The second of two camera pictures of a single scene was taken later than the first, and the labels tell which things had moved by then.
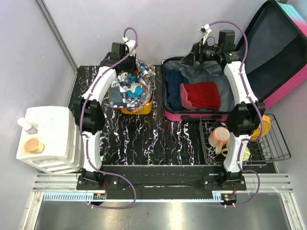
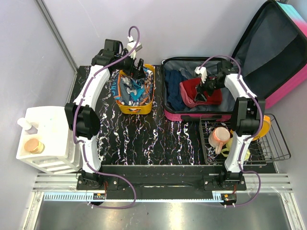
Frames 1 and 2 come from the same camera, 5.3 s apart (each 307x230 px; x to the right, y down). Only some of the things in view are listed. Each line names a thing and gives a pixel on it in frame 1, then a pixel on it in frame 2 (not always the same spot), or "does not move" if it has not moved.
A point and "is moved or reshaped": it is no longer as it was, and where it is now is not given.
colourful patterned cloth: [133, 90] is moved or reshaped
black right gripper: [197, 49] -> [200, 88]
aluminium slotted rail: [68, 183] does not move
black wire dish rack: [272, 146] does not move
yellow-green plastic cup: [246, 155] does not move
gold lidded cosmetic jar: [34, 146] does not move
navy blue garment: [174, 78] does not move
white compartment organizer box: [53, 144] does not move
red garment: [205, 95] is moved or reshaped
